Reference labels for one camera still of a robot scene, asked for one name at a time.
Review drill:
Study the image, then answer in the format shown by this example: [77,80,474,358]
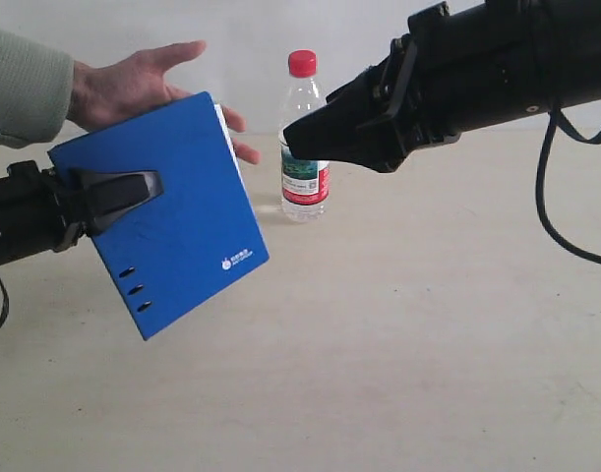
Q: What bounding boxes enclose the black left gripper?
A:
[0,160,164,266]

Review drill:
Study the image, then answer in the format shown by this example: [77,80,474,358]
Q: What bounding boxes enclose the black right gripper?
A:
[282,1,552,172]

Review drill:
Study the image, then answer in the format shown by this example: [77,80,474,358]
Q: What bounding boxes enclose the clear plastic water bottle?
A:
[278,49,331,223]

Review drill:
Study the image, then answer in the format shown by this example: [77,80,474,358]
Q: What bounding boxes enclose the blue ring binder notebook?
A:
[48,92,270,339]

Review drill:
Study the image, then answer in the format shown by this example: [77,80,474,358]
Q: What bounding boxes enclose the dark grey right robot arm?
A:
[282,1,601,173]

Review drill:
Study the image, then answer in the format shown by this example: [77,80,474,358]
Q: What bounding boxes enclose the grey green sleeved forearm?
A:
[0,28,74,148]

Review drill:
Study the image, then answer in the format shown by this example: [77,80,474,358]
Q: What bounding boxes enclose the person's bare hand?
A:
[66,39,262,166]

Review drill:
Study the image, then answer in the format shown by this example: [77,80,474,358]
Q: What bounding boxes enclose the white notebook paper pages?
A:
[214,102,246,190]

